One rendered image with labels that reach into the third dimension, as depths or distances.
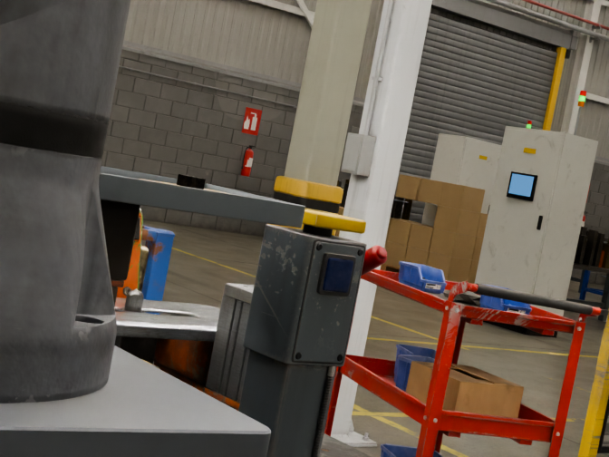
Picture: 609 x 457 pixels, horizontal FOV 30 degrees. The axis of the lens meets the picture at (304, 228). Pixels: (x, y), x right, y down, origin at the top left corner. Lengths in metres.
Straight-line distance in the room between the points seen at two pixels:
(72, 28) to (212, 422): 0.15
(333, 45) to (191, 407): 7.91
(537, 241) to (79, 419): 10.94
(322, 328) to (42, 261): 0.61
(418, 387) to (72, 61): 3.11
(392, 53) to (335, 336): 4.18
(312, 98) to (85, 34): 7.96
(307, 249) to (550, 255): 10.42
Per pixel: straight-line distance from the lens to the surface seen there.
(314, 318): 0.98
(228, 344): 1.21
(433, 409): 3.26
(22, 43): 0.40
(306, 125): 8.36
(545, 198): 11.31
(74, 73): 0.41
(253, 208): 0.87
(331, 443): 2.16
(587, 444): 5.51
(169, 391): 0.45
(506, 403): 3.44
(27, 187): 0.40
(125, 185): 0.81
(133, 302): 1.31
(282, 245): 0.99
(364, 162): 5.09
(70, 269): 0.41
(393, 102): 5.14
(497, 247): 11.64
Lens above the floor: 1.20
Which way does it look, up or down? 3 degrees down
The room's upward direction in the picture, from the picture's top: 11 degrees clockwise
